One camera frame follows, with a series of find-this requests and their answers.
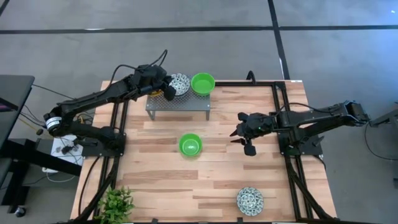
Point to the green artificial plant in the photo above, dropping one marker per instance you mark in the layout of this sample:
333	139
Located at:
115	205

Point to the white power strip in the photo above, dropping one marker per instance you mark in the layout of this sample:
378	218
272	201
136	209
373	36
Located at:
49	170

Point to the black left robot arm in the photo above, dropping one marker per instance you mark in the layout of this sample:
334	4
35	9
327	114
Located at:
93	98

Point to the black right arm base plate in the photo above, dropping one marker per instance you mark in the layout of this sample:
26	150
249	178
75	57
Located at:
311	151

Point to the blue white patterned mini bowl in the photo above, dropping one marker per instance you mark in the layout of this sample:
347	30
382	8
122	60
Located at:
250	201
181	83

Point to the black plug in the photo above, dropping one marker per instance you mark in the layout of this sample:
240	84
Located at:
66	149

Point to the small black clamp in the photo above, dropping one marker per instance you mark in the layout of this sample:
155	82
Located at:
154	221
240	220

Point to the small black round object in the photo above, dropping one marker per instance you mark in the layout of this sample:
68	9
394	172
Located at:
39	131

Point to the black caster wheel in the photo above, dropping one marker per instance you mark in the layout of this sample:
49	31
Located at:
20	212

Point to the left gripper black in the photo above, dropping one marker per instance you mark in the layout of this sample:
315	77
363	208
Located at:
152	77

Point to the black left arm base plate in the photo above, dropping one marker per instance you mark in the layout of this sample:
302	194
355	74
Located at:
93	152

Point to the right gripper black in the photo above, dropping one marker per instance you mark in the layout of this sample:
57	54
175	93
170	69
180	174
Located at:
253	126

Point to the grey perforated metal shelf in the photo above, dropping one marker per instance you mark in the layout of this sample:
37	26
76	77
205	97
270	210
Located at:
186	104

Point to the black desk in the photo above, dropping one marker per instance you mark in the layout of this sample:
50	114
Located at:
15	90

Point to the white power adapter box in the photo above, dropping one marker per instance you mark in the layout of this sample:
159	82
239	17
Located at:
66	158

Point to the black desk stand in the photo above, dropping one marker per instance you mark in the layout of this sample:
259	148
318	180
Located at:
31	155

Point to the grey metal stand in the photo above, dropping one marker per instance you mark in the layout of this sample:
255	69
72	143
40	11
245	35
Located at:
385	119

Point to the green plastic mini bowl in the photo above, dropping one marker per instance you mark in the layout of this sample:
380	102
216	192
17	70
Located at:
190	145
202	84

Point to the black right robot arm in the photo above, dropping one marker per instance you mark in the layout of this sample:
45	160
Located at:
311	119

